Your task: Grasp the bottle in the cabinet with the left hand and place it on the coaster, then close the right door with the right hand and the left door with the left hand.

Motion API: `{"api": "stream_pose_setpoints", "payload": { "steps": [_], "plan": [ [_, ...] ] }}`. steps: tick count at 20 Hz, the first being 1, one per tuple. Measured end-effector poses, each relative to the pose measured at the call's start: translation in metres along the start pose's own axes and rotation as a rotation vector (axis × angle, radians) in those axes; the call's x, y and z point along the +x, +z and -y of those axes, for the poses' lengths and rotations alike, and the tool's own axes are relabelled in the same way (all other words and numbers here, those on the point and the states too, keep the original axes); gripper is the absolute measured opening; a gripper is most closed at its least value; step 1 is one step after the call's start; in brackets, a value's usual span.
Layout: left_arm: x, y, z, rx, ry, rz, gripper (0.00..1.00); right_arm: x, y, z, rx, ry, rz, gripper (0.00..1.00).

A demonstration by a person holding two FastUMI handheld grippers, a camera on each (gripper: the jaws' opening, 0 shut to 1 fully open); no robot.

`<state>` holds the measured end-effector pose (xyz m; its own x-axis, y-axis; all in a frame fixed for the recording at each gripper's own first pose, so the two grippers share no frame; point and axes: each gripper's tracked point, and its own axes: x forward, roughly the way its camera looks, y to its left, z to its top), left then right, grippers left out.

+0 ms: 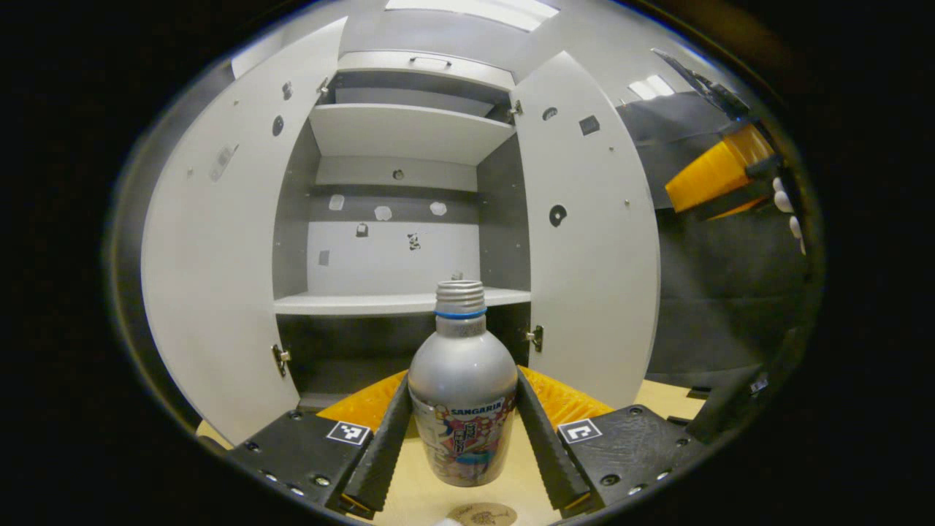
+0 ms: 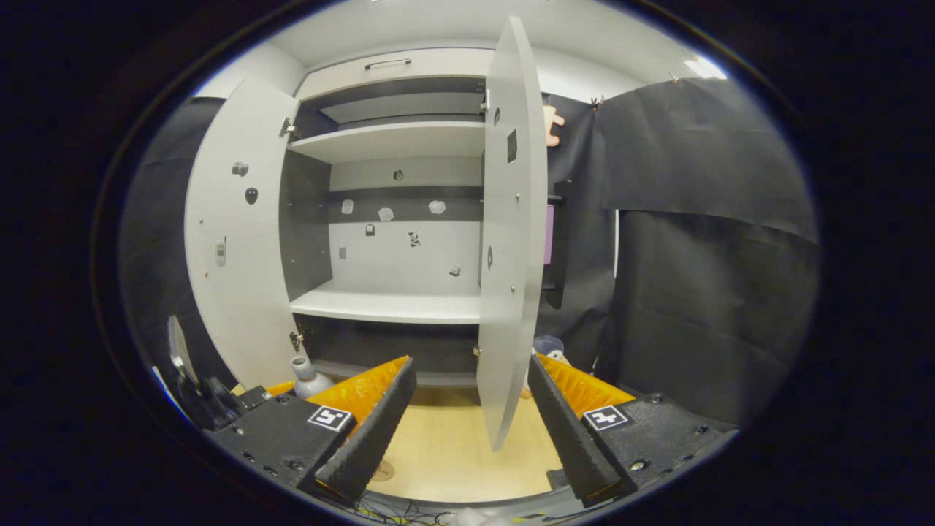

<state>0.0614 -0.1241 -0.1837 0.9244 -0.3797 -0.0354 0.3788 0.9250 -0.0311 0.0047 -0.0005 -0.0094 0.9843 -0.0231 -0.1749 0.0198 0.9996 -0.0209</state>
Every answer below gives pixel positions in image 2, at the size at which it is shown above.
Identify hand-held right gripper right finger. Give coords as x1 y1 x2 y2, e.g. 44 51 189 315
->
527 353 721 509

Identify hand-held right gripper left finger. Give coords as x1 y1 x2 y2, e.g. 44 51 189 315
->
208 355 418 507

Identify silver bottle colourful label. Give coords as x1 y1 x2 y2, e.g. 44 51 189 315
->
291 356 335 400

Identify white cabinet door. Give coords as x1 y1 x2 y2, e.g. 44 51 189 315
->
476 16 549 452
184 77 300 392

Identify white cabinet shelf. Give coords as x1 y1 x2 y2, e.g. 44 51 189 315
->
287 121 486 164
290 281 483 324

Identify white and grey cabinet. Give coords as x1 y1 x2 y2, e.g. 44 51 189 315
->
278 47 497 388

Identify small white toy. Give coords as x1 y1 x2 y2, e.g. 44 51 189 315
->
532 335 567 365

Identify black backdrop cloth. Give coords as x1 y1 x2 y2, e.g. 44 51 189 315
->
121 77 819 428

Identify ceiling light panel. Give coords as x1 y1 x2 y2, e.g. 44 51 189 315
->
685 56 728 80

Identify tangled cables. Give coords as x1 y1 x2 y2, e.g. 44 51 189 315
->
349 495 457 526

